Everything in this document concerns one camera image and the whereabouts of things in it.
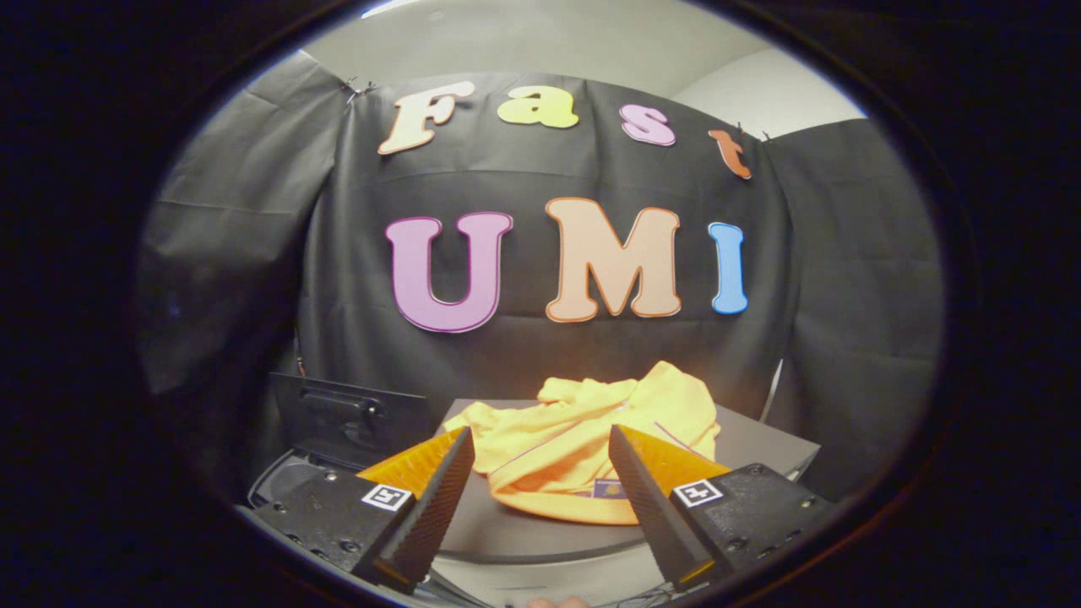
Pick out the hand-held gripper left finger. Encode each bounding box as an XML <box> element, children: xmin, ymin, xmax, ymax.
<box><xmin>239</xmin><ymin>425</ymin><xmax>476</xmax><ymax>596</ymax></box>

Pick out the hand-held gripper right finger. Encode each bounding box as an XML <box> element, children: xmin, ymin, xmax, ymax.
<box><xmin>606</xmin><ymin>423</ymin><xmax>845</xmax><ymax>592</ymax></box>

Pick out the yellow shirt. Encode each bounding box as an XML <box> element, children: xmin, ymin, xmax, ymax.
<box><xmin>443</xmin><ymin>361</ymin><xmax>723</xmax><ymax>526</ymax></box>

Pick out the grey and white cabinet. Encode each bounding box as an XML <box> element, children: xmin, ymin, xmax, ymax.
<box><xmin>429</xmin><ymin>399</ymin><xmax>822</xmax><ymax>605</ymax></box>

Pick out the black backdrop cloth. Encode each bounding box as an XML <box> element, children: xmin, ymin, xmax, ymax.
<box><xmin>135</xmin><ymin>51</ymin><xmax>947</xmax><ymax>508</ymax></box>

